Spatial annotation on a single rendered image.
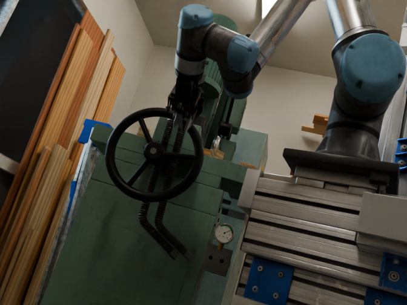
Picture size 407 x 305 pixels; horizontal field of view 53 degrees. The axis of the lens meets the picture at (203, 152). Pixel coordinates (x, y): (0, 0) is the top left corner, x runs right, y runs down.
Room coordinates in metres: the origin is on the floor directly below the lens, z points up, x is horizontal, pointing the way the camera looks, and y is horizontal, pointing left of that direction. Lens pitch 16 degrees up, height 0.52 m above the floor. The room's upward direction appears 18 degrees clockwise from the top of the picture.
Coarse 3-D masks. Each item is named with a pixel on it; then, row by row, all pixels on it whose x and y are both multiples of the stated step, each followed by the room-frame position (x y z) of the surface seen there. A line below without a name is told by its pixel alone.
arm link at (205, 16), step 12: (180, 12) 0.79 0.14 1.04; (192, 12) 0.78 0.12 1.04; (204, 12) 0.78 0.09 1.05; (180, 24) 0.80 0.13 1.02; (192, 24) 0.78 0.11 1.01; (204, 24) 0.78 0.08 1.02; (180, 36) 0.82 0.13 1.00; (192, 36) 0.81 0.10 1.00; (204, 36) 0.87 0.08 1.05; (180, 48) 0.85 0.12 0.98; (192, 48) 0.83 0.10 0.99; (192, 60) 0.86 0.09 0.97
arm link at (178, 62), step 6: (180, 60) 0.87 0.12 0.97; (204, 60) 0.87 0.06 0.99; (180, 66) 0.88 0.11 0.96; (186, 66) 0.88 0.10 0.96; (192, 66) 0.87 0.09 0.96; (198, 66) 0.88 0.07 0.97; (204, 66) 0.90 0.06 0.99; (180, 72) 0.90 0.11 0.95; (186, 72) 0.89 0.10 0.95; (192, 72) 0.89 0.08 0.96; (198, 72) 0.89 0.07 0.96
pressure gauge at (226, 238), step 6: (216, 228) 1.25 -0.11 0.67; (222, 228) 1.25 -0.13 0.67; (228, 228) 1.25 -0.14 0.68; (216, 234) 1.25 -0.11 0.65; (222, 234) 1.25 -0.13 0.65; (228, 234) 1.25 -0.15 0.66; (234, 234) 1.25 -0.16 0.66; (222, 240) 1.25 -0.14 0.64; (228, 240) 1.25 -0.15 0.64; (222, 246) 1.27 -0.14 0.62
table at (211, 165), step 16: (96, 128) 1.37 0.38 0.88; (112, 128) 1.37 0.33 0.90; (96, 144) 1.42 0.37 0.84; (128, 144) 1.36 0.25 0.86; (144, 144) 1.26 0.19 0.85; (192, 160) 1.24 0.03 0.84; (208, 160) 1.33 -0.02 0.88; (224, 160) 1.32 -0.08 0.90; (224, 176) 1.32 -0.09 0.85; (240, 176) 1.31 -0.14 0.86
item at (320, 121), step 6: (318, 114) 3.10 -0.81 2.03; (318, 120) 3.18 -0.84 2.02; (324, 120) 3.11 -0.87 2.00; (306, 126) 3.42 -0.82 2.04; (312, 126) 3.41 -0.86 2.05; (318, 126) 3.25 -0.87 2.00; (324, 126) 3.22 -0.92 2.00; (312, 132) 3.50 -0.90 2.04; (318, 132) 3.46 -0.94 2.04; (324, 132) 3.37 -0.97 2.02
